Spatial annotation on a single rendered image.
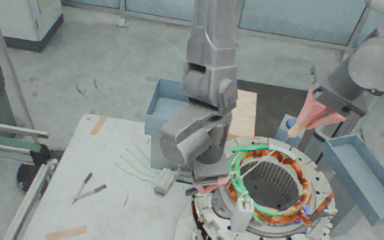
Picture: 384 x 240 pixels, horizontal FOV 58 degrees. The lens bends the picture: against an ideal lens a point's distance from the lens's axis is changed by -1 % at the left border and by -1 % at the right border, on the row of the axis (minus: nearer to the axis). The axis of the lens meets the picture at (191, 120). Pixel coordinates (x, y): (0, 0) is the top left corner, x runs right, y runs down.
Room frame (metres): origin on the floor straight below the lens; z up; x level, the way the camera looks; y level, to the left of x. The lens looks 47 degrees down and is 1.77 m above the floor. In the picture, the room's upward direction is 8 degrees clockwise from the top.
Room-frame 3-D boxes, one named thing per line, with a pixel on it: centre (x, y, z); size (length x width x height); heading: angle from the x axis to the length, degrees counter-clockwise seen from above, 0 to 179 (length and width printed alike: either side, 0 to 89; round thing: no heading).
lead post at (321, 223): (0.35, -0.29, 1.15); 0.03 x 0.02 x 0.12; 82
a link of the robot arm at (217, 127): (0.40, -0.03, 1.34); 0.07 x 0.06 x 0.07; 141
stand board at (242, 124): (0.73, -0.08, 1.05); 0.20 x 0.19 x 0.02; 86
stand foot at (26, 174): (1.08, 0.79, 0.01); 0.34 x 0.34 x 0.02
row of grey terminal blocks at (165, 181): (0.62, 0.06, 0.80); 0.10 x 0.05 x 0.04; 162
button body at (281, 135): (0.73, -0.30, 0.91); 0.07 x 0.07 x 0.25; 68
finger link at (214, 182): (0.39, -0.04, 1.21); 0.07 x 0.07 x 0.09; 16
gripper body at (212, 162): (0.41, -0.04, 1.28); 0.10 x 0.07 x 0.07; 16
